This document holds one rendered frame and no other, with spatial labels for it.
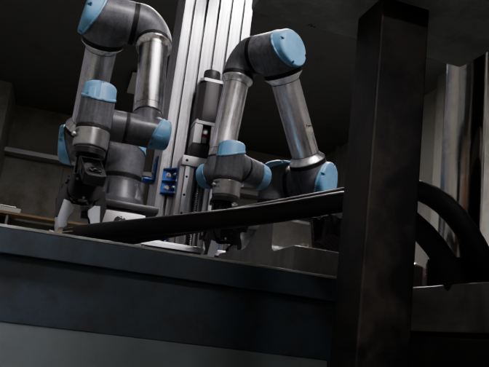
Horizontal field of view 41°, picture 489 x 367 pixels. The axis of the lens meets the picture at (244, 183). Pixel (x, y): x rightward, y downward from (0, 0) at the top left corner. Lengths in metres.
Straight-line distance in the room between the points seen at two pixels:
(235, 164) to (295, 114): 0.34
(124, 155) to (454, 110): 1.22
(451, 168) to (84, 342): 0.58
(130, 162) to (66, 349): 1.13
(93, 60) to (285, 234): 0.84
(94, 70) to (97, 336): 1.07
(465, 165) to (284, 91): 1.06
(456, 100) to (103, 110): 0.76
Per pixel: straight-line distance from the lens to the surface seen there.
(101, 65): 1.90
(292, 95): 1.98
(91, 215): 1.42
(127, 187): 2.00
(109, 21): 1.83
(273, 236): 1.29
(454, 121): 1.02
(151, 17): 1.84
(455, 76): 1.05
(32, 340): 0.97
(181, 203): 2.12
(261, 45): 1.97
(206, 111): 2.21
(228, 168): 1.72
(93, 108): 1.46
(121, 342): 0.98
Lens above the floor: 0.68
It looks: 14 degrees up
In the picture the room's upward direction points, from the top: 7 degrees clockwise
